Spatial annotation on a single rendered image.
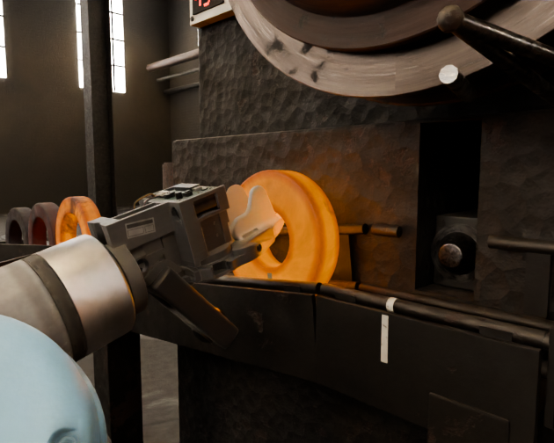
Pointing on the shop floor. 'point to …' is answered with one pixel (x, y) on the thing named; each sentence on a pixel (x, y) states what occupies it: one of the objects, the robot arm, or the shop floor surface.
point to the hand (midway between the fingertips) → (276, 221)
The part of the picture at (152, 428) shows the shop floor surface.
